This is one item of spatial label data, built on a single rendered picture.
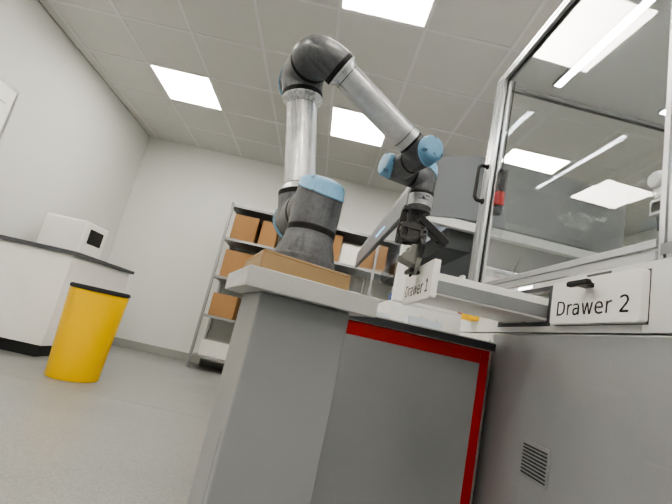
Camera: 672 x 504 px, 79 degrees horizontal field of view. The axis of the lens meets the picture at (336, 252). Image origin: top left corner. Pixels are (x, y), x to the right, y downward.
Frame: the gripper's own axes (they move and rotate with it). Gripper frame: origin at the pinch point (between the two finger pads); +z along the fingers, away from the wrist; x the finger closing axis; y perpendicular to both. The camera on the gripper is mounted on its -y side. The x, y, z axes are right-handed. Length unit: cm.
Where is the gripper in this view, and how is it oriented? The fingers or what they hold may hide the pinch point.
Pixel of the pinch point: (414, 272)
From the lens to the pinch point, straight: 126.7
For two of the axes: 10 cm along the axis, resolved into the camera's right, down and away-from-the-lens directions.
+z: -2.1, 9.6, -2.0
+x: 0.9, -1.9, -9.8
